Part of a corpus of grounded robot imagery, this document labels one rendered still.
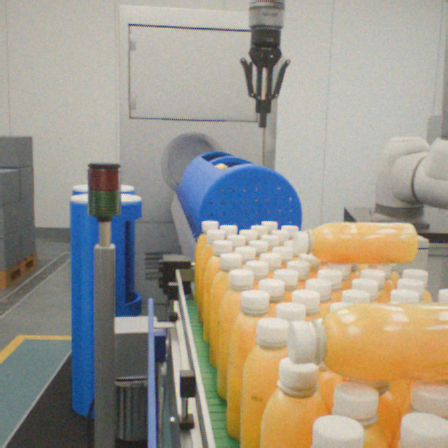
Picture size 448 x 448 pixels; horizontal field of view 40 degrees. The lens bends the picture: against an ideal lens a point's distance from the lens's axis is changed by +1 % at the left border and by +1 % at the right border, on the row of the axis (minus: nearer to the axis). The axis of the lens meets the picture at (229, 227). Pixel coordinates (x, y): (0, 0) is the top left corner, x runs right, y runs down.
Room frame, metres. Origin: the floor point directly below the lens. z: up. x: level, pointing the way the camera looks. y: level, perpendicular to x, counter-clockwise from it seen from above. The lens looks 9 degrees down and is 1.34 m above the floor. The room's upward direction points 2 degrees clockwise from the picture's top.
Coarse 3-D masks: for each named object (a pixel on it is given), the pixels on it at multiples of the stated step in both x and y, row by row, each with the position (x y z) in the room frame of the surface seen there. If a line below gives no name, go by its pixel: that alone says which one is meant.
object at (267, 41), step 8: (256, 32) 1.55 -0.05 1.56; (264, 32) 1.54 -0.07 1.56; (272, 32) 1.54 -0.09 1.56; (280, 32) 1.56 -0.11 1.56; (256, 40) 1.55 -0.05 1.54; (264, 40) 1.54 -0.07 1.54; (272, 40) 1.54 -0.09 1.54; (280, 40) 1.56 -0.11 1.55; (256, 48) 1.56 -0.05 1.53; (264, 48) 1.56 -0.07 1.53; (272, 48) 1.57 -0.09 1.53; (280, 48) 1.57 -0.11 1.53; (256, 56) 1.56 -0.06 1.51; (264, 56) 1.57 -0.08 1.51; (280, 56) 1.57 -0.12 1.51; (256, 64) 1.56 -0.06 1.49; (264, 64) 1.57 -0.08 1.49
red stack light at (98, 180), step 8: (88, 168) 1.14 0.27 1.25; (88, 176) 1.14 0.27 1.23; (96, 176) 1.13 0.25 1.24; (104, 176) 1.13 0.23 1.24; (112, 176) 1.13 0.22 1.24; (120, 176) 1.15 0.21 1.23; (88, 184) 1.14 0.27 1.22; (96, 184) 1.13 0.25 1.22; (104, 184) 1.13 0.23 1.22; (112, 184) 1.13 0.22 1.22; (120, 184) 1.16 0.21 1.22
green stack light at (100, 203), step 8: (88, 192) 1.14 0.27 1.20; (96, 192) 1.13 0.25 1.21; (104, 192) 1.13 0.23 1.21; (112, 192) 1.13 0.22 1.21; (120, 192) 1.15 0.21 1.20; (88, 200) 1.14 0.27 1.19; (96, 200) 1.13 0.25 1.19; (104, 200) 1.13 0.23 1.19; (112, 200) 1.13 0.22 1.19; (120, 200) 1.16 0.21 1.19; (88, 208) 1.14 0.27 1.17; (96, 208) 1.13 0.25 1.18; (104, 208) 1.13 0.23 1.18; (112, 208) 1.13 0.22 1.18; (120, 208) 1.15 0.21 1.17; (96, 216) 1.13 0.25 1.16; (104, 216) 1.13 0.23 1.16; (112, 216) 1.13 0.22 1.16
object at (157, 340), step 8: (152, 304) 1.28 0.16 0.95; (152, 312) 1.22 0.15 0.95; (152, 320) 1.16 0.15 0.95; (152, 328) 1.12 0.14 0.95; (160, 328) 1.21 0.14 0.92; (168, 328) 1.21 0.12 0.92; (152, 336) 1.07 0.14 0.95; (160, 336) 1.23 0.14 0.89; (152, 344) 1.03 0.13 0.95; (160, 344) 1.23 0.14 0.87; (152, 352) 0.99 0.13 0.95; (160, 352) 1.23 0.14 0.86; (152, 360) 0.96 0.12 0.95; (160, 360) 1.23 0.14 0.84; (152, 368) 0.92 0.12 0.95; (160, 368) 1.25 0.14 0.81; (152, 376) 0.89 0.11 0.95; (160, 376) 1.25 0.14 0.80; (152, 384) 0.86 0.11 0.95; (160, 384) 1.25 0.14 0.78; (152, 392) 0.84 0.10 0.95; (160, 392) 1.24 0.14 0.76; (152, 400) 0.81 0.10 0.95; (160, 400) 1.24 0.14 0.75; (152, 408) 0.79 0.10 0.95; (160, 408) 1.18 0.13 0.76; (152, 416) 0.76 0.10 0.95; (160, 416) 1.18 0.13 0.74; (152, 424) 0.74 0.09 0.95; (160, 424) 1.19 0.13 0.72; (152, 432) 0.72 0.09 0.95; (160, 432) 1.23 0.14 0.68; (152, 440) 0.70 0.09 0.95; (160, 440) 1.23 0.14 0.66
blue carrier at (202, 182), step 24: (192, 168) 2.26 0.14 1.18; (216, 168) 1.80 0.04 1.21; (240, 168) 1.62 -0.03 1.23; (264, 168) 1.63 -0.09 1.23; (192, 192) 1.91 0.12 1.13; (216, 192) 1.61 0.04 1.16; (240, 192) 1.62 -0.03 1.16; (264, 192) 1.62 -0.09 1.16; (288, 192) 1.63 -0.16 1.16; (192, 216) 1.95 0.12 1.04; (216, 216) 1.61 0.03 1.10; (240, 216) 1.62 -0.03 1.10; (264, 216) 1.62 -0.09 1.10; (288, 216) 1.63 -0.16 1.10
